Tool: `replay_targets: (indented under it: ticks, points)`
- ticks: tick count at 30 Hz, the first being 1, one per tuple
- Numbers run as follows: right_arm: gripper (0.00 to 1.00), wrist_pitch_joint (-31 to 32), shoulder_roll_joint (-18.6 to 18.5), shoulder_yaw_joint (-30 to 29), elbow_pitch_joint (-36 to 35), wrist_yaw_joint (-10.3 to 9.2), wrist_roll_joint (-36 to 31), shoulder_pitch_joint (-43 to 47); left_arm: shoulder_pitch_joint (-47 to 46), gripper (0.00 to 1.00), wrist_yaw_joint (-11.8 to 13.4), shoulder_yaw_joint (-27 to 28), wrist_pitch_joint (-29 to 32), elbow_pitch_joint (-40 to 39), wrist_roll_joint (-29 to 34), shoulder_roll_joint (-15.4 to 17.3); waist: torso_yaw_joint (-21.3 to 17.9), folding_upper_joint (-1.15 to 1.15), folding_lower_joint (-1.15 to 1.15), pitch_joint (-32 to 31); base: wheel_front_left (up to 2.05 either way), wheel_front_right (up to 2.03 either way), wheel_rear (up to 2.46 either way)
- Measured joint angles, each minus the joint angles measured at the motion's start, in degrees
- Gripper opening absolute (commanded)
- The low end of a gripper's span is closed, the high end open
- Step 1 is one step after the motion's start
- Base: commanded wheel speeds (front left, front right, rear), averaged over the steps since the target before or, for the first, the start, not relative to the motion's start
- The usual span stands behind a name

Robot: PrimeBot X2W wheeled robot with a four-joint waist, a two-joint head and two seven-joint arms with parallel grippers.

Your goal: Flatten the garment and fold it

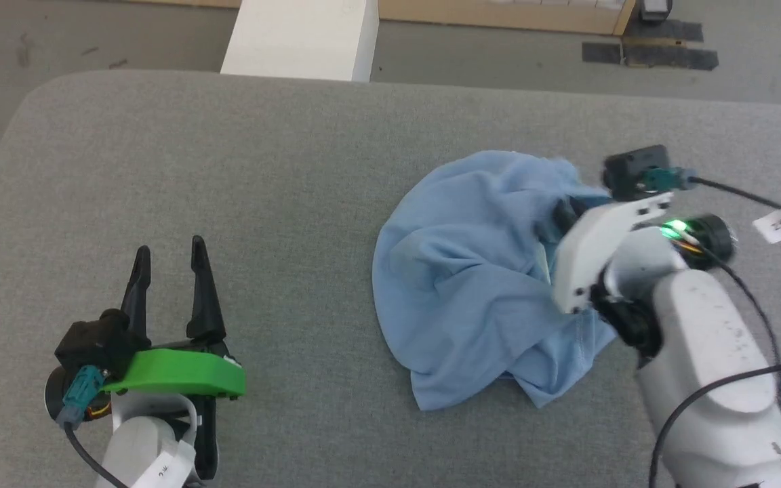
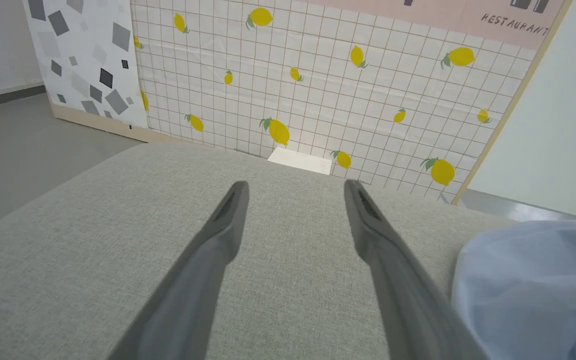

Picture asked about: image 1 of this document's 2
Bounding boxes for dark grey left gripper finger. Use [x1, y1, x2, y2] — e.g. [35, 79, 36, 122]
[121, 245, 152, 352]
[186, 235, 226, 343]

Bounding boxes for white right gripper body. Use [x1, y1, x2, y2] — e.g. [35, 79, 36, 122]
[552, 193, 675, 314]

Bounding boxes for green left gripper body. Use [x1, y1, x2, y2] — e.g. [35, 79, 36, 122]
[102, 342, 247, 479]

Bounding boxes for light blue polo shirt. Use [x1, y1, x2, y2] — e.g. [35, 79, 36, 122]
[372, 150, 618, 412]

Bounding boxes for grey fabric sofa seat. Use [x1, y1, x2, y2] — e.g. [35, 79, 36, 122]
[0, 70, 781, 488]

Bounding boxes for long black floor tape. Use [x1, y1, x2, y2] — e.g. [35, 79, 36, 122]
[582, 42, 719, 71]

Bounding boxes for short black floor tape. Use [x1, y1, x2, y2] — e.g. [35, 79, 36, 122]
[624, 20, 704, 43]

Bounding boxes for grey metal caster leg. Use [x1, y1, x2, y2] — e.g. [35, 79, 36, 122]
[638, 0, 675, 22]

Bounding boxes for lemon pattern grid panel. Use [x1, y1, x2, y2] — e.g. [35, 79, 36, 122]
[119, 0, 637, 36]

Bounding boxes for white rectangular box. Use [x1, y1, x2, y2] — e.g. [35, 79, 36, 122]
[220, 0, 380, 83]

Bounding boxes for teal right camera connector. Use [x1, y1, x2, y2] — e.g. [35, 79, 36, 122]
[641, 168, 696, 195]

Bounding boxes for teal camera connector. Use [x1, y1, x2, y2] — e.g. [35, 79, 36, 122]
[58, 366, 106, 428]
[641, 168, 696, 195]

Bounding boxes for white left cable label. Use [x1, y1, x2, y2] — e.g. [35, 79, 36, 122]
[134, 441, 196, 488]

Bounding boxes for teal left camera connector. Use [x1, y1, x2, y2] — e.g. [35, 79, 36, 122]
[58, 366, 106, 428]

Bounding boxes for black left camera cable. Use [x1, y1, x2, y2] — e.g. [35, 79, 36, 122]
[62, 420, 127, 488]

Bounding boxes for black camera cable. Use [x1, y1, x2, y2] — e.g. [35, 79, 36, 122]
[62, 420, 127, 488]
[689, 176, 781, 230]

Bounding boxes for black right camera cable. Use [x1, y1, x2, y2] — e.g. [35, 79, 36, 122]
[689, 176, 781, 230]

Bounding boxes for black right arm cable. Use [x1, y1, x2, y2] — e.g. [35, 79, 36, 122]
[648, 247, 781, 488]

